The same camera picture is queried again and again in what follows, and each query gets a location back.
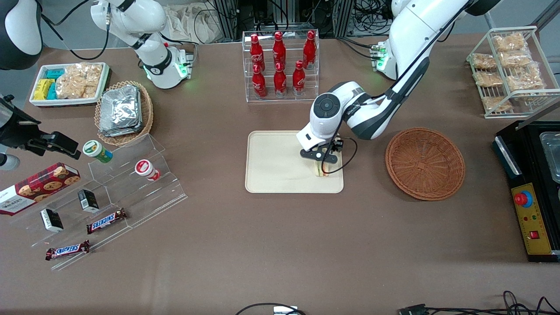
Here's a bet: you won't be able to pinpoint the clear acrylic bottle rack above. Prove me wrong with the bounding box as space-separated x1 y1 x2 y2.
242 29 320 103

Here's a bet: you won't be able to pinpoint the triangle sandwich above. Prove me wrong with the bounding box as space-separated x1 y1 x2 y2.
311 158 332 178

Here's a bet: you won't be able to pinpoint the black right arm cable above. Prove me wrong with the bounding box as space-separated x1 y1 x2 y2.
40 0 110 61

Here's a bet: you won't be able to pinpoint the silver metal pan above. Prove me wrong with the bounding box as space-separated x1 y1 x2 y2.
539 131 560 183

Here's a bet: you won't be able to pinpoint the beige plastic tray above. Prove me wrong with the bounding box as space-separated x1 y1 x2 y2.
245 130 344 194

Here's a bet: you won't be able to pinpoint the black looped floor cable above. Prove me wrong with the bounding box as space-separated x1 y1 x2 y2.
235 303 307 315

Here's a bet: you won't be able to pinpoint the green lid snack cup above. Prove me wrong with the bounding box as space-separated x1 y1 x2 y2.
83 140 113 164

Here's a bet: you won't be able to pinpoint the black yellow control box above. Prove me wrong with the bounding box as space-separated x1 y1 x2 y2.
493 120 560 263

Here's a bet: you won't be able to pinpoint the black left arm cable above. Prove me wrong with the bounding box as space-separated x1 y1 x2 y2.
324 4 466 175

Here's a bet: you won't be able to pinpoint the red cola bottle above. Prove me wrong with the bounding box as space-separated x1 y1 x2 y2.
249 34 266 73
273 31 287 70
303 30 317 70
292 60 306 96
273 63 287 98
252 64 267 98

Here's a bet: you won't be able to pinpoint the red tartan cookie box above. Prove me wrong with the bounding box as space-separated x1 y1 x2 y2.
0 162 81 216

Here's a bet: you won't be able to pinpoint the black base cables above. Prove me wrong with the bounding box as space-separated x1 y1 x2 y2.
336 36 382 60

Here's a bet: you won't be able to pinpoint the small black box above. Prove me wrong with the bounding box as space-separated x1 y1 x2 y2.
40 208 64 233
78 189 100 214

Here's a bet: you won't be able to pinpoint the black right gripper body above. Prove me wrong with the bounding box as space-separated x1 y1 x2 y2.
0 94 42 150

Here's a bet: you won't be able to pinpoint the beige cloth bag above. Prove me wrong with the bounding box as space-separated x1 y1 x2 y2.
165 3 221 44

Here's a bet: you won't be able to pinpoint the yellow snack packet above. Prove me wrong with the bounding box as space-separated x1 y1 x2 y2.
34 79 55 100

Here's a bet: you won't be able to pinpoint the round brown wicker basket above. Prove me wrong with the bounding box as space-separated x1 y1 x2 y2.
385 127 466 201

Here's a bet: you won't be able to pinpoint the oval brown wicker basket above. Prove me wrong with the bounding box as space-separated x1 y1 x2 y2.
94 80 154 147

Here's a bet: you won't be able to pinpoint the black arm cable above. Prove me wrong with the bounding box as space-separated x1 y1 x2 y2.
324 4 466 175
40 0 110 61

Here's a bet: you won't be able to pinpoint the tangled black cables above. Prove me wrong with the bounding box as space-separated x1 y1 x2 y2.
352 0 396 36

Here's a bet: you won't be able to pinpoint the white wire rack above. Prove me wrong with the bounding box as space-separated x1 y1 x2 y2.
466 25 560 119

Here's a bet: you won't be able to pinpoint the white rectangular bin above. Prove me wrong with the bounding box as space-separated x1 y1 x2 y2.
29 62 111 108

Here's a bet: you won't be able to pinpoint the clear bag of crackers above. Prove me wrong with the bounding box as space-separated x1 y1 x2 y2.
56 63 103 99

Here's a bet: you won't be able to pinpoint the clear bag of snacks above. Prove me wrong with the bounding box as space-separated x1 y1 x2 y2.
482 95 512 112
500 50 533 68
493 33 527 53
507 66 546 92
472 53 497 70
475 71 504 88

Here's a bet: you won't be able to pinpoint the clear acrylic stepped display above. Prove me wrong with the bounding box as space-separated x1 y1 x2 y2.
9 133 189 271

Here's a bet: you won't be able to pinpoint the silver foil pack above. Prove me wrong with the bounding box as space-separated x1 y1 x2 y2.
99 122 144 138
100 85 142 130

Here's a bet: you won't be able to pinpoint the black floor cable bundle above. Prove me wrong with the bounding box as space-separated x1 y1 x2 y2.
427 290 560 315

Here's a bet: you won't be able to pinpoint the brown Snickers bar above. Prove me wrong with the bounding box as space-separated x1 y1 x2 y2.
86 208 128 235
45 240 91 261

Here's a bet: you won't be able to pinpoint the aluminium frame column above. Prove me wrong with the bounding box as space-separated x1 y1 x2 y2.
213 0 239 42
332 0 354 38

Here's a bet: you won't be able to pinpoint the red lid snack cup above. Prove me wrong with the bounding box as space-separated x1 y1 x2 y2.
134 159 161 182

